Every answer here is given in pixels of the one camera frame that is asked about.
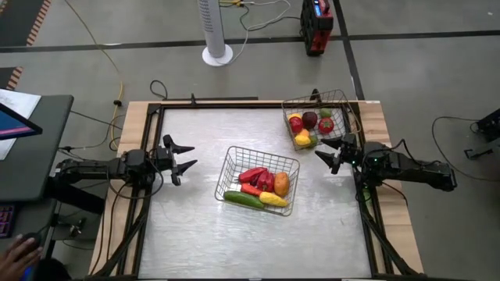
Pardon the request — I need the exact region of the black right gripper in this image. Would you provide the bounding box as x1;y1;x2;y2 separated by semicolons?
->
314;132;359;176

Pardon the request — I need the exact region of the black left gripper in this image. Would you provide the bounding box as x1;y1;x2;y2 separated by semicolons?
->
155;134;198;187

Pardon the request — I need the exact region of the red tomato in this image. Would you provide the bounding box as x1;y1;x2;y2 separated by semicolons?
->
317;117;335;135
288;116;304;134

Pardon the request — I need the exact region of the dark red apple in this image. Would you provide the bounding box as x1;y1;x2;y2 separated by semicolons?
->
302;111;319;130

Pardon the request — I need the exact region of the small wire basket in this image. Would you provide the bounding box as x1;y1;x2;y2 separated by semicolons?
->
280;88;363;152

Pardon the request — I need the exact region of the large wire basket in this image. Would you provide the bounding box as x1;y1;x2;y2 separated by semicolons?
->
213;145;301;218

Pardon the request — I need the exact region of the orange potato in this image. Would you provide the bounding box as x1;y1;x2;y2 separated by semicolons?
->
273;172;291;197

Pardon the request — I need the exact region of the red chili pepper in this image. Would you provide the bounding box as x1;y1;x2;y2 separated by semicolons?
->
238;166;269;184

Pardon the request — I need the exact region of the green cucumber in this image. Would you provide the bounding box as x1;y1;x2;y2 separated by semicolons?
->
223;190;266;210

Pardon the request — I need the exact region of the red bell pepper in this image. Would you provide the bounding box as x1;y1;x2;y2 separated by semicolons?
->
256;170;276;193

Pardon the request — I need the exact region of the yellow corn cob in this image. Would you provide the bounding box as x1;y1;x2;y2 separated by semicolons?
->
259;190;289;208

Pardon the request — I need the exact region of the red black power station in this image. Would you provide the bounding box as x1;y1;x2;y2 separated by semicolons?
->
299;0;335;57

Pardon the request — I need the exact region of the white tower fan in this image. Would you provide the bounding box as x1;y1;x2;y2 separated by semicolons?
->
197;0;234;67

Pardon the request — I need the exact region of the dark grey desk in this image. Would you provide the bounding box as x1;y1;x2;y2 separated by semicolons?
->
0;94;75;202

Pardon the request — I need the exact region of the black floor device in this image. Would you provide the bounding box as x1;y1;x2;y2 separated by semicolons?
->
475;108;500;144

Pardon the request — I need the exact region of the computer monitor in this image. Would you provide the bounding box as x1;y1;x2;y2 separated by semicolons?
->
0;103;43;141

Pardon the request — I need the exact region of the person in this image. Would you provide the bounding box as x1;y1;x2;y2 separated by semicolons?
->
27;258;73;281

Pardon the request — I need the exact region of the white paper sheet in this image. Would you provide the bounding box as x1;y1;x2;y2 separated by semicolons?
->
0;88;42;161

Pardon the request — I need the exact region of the black keyboard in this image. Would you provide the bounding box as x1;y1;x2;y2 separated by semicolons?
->
0;205;16;239

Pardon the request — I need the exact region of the black mat striped edge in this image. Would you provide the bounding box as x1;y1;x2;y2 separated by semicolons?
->
0;66;24;91
0;0;52;48

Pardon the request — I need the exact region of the person's hand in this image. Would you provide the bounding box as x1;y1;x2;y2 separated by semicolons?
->
0;235;42;281

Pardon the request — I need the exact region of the black table frame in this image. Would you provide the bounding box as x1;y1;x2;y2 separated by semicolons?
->
87;92;425;281

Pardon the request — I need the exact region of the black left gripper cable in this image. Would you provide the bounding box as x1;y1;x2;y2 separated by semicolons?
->
105;155;165;201

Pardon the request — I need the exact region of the black cable loop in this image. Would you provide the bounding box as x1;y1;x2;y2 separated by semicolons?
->
150;80;169;101

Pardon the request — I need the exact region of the black floor cable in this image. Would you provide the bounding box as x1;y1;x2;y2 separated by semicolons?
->
431;115;500;183

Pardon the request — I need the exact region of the yellow cable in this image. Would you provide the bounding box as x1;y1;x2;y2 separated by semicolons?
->
64;0;124;151

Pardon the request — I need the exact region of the white cable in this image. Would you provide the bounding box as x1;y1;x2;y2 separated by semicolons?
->
218;0;302;66

